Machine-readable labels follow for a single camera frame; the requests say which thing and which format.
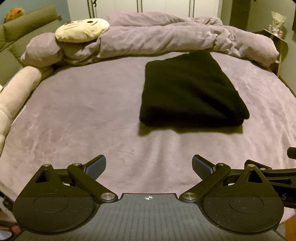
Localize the black knit sweater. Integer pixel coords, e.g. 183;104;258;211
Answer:
139;50;250;128

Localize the pink plush toy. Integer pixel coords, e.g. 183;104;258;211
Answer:
1;66;43;150

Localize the wooden bedside shelf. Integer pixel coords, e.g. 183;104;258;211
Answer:
263;29;287;78

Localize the purple pillow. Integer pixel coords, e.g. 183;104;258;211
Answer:
21;33;63;68

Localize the cream face plush cushion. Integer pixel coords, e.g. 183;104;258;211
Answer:
55;18;110;43

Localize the green padded headboard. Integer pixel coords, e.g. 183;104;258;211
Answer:
1;4;61;87

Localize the purple rumpled duvet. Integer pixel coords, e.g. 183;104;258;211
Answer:
59;12;278;67

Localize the orange plush toy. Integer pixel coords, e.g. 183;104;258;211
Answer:
4;7;25;23

